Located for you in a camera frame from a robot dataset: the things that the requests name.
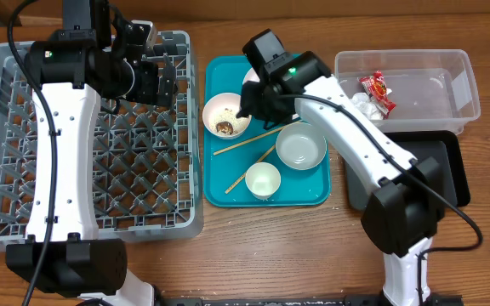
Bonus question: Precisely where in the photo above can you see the white tissue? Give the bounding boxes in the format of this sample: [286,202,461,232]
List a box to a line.
[351,93,384,120]

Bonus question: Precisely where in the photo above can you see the red snack wrapper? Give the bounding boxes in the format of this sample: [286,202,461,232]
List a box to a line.
[358,71,396,119]

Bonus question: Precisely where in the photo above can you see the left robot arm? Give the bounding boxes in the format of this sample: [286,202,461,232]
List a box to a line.
[6,1,178,305]

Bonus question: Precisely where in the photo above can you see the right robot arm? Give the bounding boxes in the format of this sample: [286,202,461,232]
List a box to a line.
[238,29,446,305]

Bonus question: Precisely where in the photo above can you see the upper wooden chopstick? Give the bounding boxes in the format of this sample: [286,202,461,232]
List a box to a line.
[213,120,303,156]

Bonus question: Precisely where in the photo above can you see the wooden chopstick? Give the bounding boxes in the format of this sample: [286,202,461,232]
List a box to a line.
[213,120,303,156]
[225,144,276,194]

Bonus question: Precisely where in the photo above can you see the large white plate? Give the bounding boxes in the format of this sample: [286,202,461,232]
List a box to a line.
[242,68,260,84]

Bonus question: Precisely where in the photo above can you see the lower wooden chopstick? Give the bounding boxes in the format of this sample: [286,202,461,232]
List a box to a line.
[225,144,276,194]

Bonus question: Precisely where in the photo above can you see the grey bowl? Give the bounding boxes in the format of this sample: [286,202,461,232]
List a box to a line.
[276,122,328,171]

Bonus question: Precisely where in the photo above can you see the teal plastic tray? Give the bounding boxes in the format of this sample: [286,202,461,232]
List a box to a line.
[202,55,332,208]

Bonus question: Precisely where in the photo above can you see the small white cup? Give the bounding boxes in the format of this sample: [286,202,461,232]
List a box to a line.
[245,162,282,201]

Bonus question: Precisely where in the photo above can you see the clear plastic bin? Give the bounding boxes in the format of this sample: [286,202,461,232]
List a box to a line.
[334,49,481,134]

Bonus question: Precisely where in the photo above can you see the black tray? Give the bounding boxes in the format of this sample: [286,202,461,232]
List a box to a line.
[345,131,470,213]

